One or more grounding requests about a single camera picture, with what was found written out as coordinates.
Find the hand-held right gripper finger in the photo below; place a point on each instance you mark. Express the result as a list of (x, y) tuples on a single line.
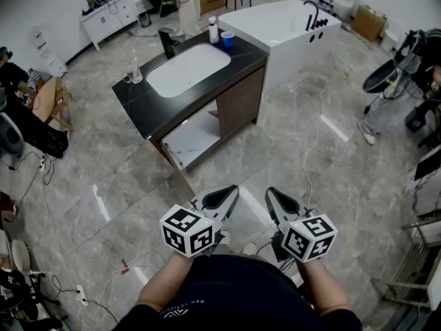
[(270, 205), (293, 200)]

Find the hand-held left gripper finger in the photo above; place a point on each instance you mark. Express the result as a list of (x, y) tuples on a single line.
[(199, 201), (230, 203)]

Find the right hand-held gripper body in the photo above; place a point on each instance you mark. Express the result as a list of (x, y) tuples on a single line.
[(310, 240)]

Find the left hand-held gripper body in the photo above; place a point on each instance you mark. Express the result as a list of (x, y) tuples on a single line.
[(186, 229)]

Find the black vanity with white sink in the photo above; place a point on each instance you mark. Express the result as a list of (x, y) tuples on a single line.
[(241, 98), (138, 109)]

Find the clear glass tumbler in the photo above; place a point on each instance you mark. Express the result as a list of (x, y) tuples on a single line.
[(138, 79)]

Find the pink electric toothbrush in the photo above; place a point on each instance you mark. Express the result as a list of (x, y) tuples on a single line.
[(135, 64)]

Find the blue plastic cup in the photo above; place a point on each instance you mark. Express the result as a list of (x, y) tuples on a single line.
[(227, 40)]

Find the white pump bottle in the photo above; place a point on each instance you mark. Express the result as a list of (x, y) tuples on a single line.
[(213, 33)]

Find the person's left forearm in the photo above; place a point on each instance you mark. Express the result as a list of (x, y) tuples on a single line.
[(162, 281)]

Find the person's right forearm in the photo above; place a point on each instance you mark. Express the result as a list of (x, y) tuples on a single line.
[(324, 288)]

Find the white sink basin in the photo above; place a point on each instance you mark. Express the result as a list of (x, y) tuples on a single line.
[(189, 71)]

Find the person's left shoe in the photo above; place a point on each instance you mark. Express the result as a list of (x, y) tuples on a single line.
[(227, 239)]

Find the person's shoe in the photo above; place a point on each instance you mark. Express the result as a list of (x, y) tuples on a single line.
[(227, 239), (248, 248)]

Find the grey cabinet door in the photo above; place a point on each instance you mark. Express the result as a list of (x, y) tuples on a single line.
[(177, 171)]

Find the person's right shoe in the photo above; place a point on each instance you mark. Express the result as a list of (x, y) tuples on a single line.
[(248, 248)]

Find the red tape strip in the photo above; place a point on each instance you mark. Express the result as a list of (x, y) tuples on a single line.
[(124, 267)]

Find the person's black shirt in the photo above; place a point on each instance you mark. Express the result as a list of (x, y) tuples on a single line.
[(241, 295)]

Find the red packet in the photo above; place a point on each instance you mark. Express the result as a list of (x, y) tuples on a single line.
[(213, 114)]

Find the white power strip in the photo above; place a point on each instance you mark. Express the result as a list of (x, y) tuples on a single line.
[(82, 295), (42, 164)]

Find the marble slab counter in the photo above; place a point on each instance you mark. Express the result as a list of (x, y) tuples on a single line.
[(427, 195)]

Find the small yellow bottle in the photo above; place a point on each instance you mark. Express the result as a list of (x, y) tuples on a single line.
[(348, 73)]

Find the black tablet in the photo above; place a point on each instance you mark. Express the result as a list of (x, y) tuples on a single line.
[(429, 169)]

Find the white bathtub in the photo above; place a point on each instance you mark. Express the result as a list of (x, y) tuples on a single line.
[(293, 57)]

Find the white round stool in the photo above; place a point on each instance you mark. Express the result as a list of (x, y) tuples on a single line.
[(20, 255)]

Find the round wooden table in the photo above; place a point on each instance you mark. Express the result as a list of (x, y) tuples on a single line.
[(48, 95)]

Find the black bathtub faucet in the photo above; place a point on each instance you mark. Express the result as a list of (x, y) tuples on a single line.
[(315, 12)]

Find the dark round appliance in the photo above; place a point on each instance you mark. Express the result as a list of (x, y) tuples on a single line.
[(10, 136)]

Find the white toilet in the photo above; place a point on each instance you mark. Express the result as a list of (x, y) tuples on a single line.
[(344, 5)]

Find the white sideboard cabinet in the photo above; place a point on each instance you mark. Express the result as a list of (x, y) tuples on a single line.
[(110, 16)]

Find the white sign board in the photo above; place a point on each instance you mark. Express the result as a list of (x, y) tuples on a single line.
[(48, 53)]

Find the metal frame rack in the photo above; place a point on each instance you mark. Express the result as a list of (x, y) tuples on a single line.
[(418, 225)]

